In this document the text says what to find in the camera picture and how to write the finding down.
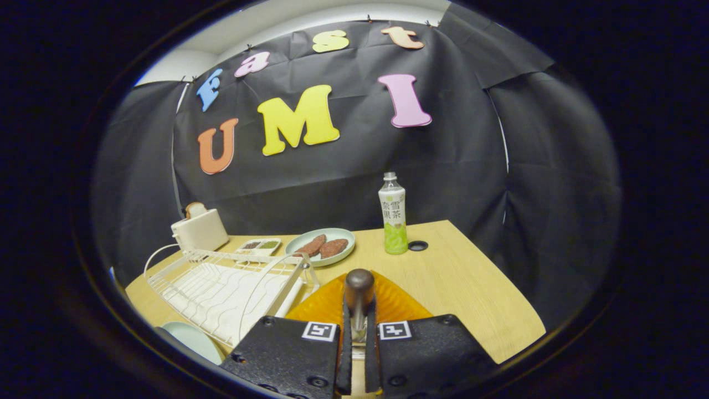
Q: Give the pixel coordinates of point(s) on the white drip tray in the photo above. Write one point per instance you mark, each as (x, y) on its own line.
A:
(221, 299)

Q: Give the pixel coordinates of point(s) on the white toaster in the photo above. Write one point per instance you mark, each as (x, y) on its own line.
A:
(200, 231)

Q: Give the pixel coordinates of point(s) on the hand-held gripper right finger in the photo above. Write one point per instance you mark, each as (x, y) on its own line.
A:
(432, 354)

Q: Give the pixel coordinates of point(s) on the bread slice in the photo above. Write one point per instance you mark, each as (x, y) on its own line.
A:
(195, 209)

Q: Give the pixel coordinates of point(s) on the dark metal spoon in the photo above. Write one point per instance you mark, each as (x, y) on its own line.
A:
(359, 285)

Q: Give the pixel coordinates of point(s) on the pale green plate with meat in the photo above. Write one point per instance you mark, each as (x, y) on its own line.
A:
(332, 231)

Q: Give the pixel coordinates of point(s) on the green drink bottle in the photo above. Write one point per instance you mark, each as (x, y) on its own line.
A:
(394, 221)

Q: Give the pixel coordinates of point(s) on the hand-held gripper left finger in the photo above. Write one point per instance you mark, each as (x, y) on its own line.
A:
(288, 354)

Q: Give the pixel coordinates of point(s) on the brown meat piece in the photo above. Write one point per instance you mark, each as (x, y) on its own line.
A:
(334, 247)
(311, 245)

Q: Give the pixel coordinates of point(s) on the black backdrop cloth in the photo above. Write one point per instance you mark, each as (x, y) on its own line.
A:
(332, 177)

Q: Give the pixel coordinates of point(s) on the green mung beans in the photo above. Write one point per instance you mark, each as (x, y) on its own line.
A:
(270, 244)

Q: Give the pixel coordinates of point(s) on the white divided tray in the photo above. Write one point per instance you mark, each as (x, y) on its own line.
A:
(257, 251)

